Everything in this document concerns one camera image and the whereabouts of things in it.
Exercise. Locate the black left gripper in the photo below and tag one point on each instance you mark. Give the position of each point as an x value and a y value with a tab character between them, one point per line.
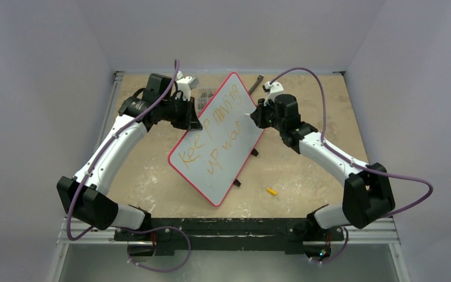
189	121

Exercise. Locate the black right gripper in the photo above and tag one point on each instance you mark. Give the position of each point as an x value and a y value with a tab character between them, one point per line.
258	118

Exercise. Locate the pink framed whiteboard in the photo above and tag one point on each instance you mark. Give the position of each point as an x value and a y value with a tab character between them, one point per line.
209	159

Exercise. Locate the yellow marker cap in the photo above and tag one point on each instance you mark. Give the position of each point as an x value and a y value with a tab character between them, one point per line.
271	192

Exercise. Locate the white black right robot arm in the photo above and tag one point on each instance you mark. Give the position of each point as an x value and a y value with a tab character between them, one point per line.
367	191

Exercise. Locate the clear plastic screw box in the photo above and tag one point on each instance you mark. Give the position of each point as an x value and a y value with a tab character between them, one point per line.
207	87

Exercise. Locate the black metal rod tool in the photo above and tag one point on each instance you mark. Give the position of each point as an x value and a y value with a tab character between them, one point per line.
256	84

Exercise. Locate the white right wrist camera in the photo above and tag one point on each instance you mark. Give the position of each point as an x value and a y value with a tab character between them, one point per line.
273	89

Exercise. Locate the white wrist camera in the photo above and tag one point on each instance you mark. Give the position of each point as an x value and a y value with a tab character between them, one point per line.
185	84
273	89

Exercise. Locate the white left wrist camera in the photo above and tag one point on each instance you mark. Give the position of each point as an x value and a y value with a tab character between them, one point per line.
185	84

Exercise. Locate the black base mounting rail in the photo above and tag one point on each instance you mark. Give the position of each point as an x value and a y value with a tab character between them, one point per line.
289	235

